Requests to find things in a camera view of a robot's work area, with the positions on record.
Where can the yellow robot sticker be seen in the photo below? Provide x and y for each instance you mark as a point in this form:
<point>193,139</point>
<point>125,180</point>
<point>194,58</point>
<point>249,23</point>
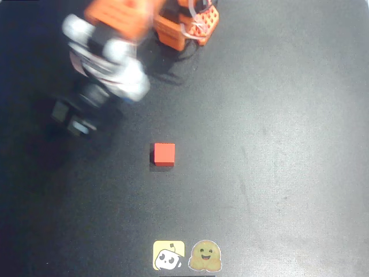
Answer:
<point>168,255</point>

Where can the white and orange robot arm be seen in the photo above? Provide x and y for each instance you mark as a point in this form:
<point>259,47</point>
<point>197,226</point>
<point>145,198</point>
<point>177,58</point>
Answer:
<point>121,14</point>

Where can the hugging face emoji sticker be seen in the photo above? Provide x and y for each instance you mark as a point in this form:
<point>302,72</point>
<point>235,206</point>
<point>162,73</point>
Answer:
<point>205,256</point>

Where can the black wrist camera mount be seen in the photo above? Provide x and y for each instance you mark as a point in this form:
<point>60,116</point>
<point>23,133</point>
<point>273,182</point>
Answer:
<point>92,95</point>

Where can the red cube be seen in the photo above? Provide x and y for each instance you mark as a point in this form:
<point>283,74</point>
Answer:
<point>163,154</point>

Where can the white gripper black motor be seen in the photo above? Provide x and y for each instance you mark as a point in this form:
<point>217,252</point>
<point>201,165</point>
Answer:
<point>75,119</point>

